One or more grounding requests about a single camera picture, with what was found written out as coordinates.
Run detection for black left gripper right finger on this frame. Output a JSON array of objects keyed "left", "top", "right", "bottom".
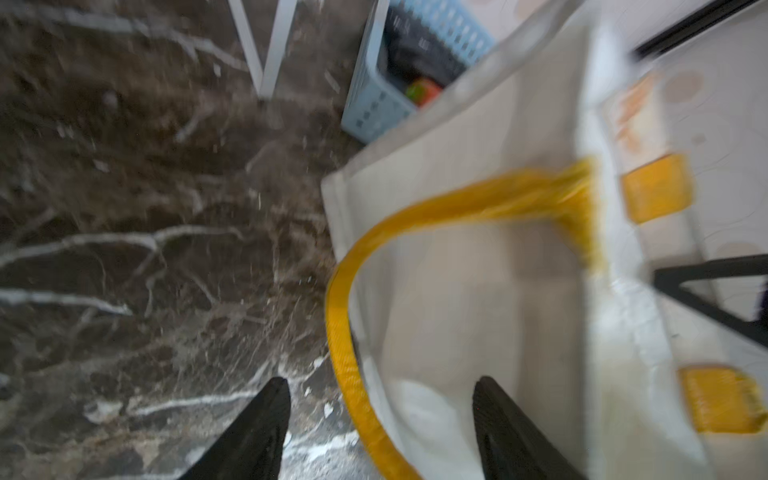
[{"left": 472, "top": 376, "right": 584, "bottom": 480}]

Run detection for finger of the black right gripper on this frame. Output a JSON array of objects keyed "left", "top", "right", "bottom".
[{"left": 652, "top": 254, "right": 767, "bottom": 348}]

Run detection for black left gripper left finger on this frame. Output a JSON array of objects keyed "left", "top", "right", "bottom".
[{"left": 181, "top": 377, "right": 291, "bottom": 480}]

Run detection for white grocery bag yellow handles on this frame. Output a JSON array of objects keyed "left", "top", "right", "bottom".
[{"left": 321, "top": 1, "right": 767, "bottom": 479}]

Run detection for blue plastic basket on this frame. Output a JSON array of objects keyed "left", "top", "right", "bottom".
[{"left": 341, "top": 1, "right": 496, "bottom": 144}]

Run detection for dark eggplant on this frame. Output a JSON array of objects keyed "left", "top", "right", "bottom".
[{"left": 382, "top": 6, "right": 467, "bottom": 88}]

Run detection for white wooden two-tier shelf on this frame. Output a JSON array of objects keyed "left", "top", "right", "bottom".
[{"left": 228, "top": 0, "right": 298, "bottom": 100}]

